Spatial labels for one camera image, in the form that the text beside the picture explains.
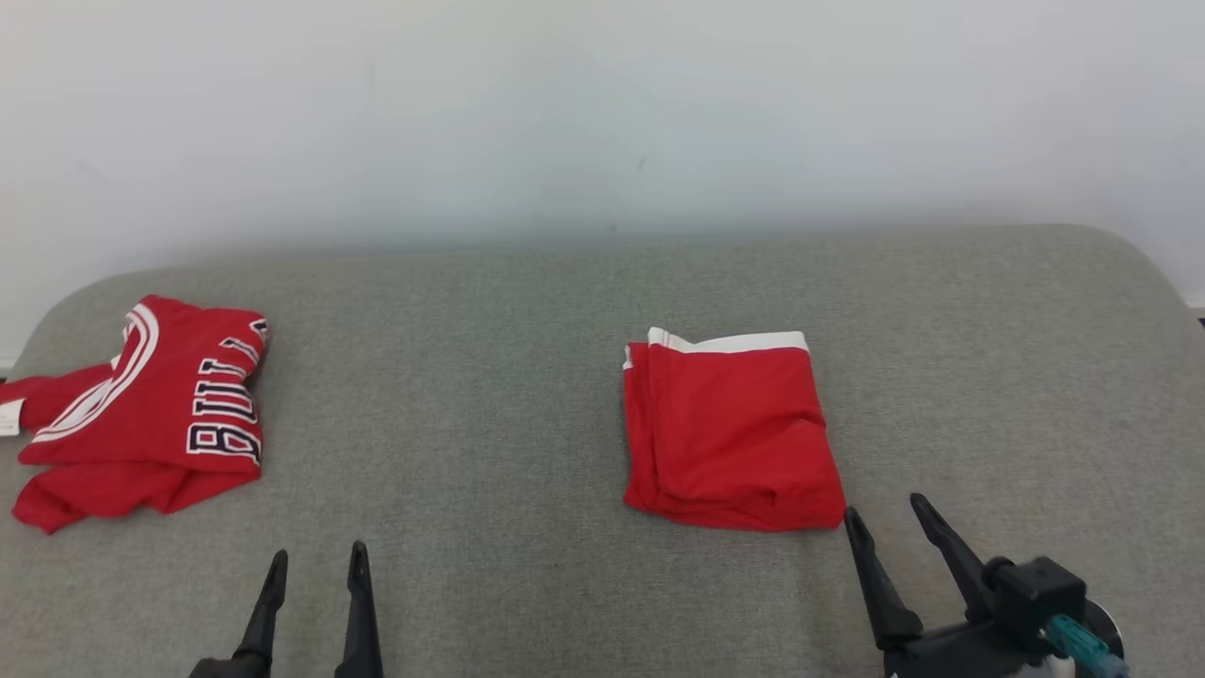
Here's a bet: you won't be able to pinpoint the grey fabric sofa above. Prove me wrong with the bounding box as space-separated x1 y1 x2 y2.
0 223 1205 678

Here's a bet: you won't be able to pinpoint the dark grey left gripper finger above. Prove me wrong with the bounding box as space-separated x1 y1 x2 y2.
335 541 385 678
233 550 289 661

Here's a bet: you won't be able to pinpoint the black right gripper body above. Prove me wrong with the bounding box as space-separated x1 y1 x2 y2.
883 621 1065 678

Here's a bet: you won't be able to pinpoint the red Bulls basketball jersey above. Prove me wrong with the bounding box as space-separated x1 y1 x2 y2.
0 295 272 535

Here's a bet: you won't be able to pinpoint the teal cable connector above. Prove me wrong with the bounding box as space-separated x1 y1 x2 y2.
1046 614 1132 678

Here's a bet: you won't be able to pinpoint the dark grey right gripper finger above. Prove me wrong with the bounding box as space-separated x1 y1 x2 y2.
908 492 995 623
843 506 926 652

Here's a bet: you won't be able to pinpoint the red shorts with white stripe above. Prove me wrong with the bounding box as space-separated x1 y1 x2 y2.
621 327 846 533

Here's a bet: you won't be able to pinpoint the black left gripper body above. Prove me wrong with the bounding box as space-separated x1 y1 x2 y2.
188 653 274 678

